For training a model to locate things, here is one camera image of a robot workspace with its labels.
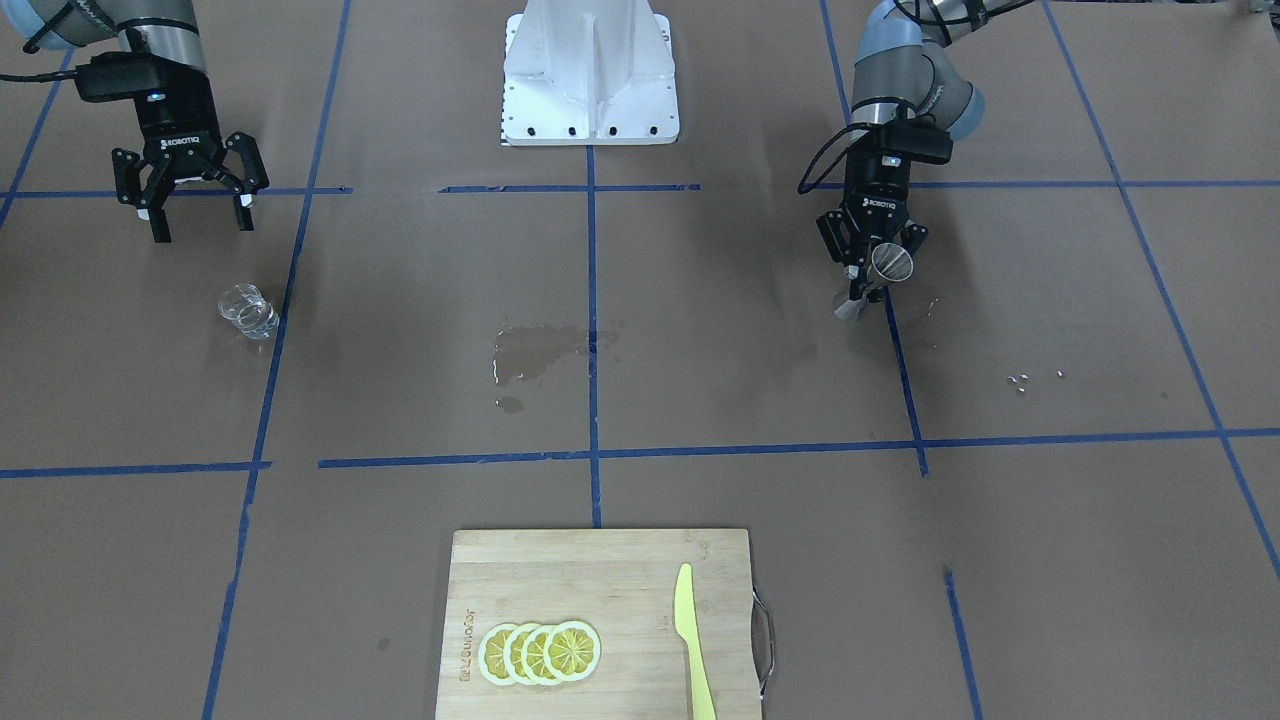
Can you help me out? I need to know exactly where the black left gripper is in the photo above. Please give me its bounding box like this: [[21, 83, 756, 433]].
[[815, 151, 929, 272]]

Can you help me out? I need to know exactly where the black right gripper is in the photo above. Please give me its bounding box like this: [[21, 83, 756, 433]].
[[111, 94, 271, 243]]

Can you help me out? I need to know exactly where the clear glass beaker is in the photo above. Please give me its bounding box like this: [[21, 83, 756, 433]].
[[218, 283, 280, 341]]

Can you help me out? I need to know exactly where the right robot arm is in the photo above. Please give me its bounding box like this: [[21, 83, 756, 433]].
[[3, 1, 270, 243]]

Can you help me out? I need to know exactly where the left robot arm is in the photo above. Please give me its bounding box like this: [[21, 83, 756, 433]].
[[797, 1, 1025, 281]]

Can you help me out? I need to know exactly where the wooden cutting board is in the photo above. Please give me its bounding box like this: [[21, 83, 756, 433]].
[[434, 529, 763, 719]]

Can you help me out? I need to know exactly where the yellow plastic knife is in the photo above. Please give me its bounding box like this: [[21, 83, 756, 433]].
[[673, 562, 717, 719]]

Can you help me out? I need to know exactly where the lemon slice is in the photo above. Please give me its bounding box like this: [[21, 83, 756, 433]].
[[479, 623, 518, 687], [543, 620, 602, 682], [520, 625, 561, 687], [502, 623, 541, 685]]

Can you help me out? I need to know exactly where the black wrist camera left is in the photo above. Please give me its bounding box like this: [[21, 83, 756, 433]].
[[869, 118, 954, 167]]

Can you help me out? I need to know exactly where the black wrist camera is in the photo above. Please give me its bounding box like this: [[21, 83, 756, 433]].
[[73, 51, 166, 102], [869, 118, 954, 167]]

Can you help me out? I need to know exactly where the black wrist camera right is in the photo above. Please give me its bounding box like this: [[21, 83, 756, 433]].
[[73, 51, 166, 102]]

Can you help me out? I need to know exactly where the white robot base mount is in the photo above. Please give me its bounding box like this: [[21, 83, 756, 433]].
[[500, 1, 681, 147]]

